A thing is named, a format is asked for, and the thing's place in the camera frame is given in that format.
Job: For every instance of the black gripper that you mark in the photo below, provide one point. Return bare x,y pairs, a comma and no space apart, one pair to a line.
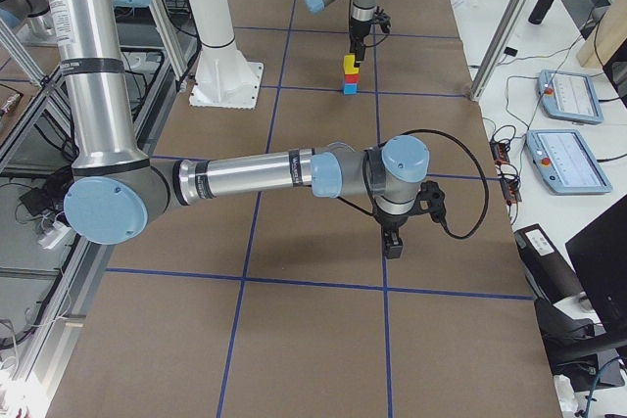
391,222
358,29

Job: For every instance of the yellow cube block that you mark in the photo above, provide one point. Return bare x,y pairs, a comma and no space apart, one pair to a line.
350,66

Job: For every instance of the red cube block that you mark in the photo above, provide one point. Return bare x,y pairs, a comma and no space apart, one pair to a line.
351,79

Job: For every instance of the blue cube block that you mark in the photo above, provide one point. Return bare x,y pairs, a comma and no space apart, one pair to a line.
350,88

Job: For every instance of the brown paper table cover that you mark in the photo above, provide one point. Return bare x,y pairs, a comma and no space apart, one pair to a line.
281,304

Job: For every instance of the black orange circuit board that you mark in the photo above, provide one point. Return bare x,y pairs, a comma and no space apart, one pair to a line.
508,174

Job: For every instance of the near teach pendant tablet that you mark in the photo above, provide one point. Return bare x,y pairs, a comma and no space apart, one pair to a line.
565,162

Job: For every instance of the teach pendant tablet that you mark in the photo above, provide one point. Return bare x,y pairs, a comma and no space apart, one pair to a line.
565,162
569,96

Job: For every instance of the black computer monitor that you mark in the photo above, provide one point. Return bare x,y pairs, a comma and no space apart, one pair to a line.
598,255

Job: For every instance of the far teach pendant tablet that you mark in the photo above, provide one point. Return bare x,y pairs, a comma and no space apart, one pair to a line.
569,96

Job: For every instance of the white power strip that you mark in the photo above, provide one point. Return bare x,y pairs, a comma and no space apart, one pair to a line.
52,236

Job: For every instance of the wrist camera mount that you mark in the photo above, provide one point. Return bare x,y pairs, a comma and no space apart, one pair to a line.
430,199
382,20

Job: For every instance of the white pedestal column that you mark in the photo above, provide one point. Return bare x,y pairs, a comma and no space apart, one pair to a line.
223,77

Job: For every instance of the aluminium frame post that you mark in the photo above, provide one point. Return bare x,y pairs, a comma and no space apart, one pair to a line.
496,48

